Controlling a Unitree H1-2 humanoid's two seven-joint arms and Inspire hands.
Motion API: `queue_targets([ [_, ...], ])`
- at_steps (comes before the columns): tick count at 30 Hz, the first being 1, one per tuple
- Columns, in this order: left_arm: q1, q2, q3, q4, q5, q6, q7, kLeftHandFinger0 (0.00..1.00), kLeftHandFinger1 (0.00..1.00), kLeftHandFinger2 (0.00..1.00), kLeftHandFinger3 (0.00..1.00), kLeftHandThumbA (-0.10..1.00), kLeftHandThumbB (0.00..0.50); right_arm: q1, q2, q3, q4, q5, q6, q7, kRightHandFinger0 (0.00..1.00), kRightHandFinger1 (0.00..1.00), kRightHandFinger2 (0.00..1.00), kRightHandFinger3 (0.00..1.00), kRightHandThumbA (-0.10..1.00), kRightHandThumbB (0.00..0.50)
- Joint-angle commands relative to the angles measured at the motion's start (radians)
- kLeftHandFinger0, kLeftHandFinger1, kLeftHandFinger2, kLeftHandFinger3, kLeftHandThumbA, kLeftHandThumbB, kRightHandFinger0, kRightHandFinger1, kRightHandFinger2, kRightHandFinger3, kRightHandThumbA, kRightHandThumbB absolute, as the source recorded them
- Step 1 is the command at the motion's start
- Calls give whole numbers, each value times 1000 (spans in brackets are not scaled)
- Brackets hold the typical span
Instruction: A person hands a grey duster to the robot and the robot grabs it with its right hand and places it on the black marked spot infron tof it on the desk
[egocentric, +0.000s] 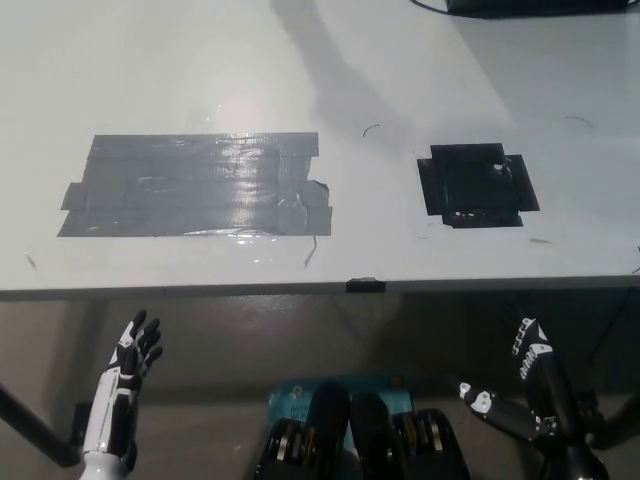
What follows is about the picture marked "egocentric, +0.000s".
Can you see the black device on desk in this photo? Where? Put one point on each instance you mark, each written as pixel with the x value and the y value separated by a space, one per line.
pixel 540 6

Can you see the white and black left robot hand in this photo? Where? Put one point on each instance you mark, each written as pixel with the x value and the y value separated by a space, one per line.
pixel 112 400

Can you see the teal cardboard box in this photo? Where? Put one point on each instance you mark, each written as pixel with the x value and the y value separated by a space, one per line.
pixel 290 397

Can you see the black table leg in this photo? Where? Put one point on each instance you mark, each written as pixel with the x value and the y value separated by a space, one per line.
pixel 622 425
pixel 35 425

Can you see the black tape patch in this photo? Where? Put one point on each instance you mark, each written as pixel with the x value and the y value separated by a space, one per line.
pixel 475 185

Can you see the grey duct tape patch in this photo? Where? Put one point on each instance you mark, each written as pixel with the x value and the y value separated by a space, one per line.
pixel 200 185

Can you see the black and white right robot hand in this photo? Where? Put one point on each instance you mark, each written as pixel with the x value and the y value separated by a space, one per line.
pixel 542 380

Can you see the black leg bracket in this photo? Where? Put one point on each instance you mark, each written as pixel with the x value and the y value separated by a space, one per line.
pixel 591 407
pixel 80 425

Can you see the small black tape strip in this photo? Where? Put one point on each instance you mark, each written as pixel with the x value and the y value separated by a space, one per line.
pixel 366 285

